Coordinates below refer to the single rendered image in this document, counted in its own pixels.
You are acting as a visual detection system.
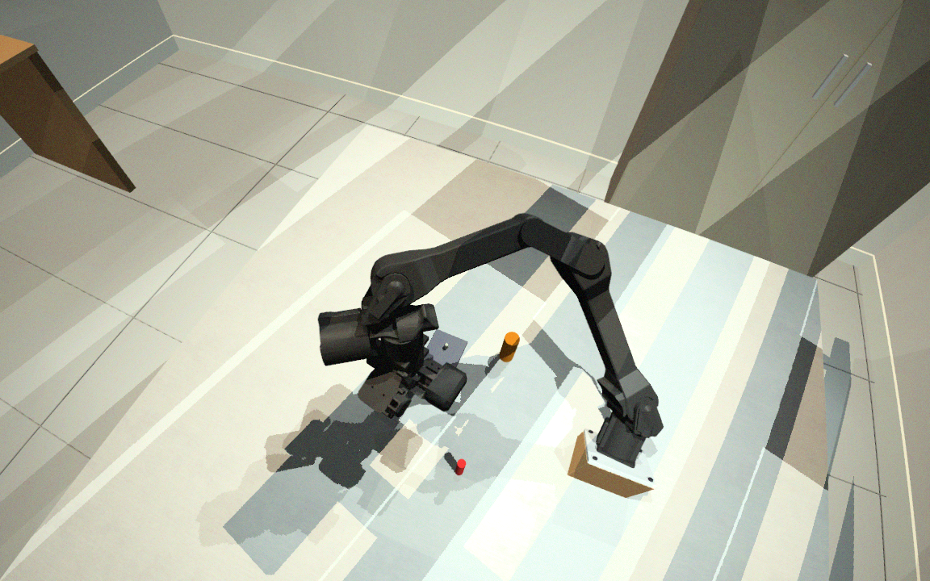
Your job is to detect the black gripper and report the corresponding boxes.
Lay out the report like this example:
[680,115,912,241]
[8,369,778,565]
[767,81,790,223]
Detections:
[367,333,467,412]

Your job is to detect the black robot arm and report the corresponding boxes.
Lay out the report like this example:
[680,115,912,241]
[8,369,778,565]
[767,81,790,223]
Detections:
[317,213,664,468]

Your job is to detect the orange cylinder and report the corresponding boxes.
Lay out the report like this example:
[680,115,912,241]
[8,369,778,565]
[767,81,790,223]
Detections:
[499,332,520,362]

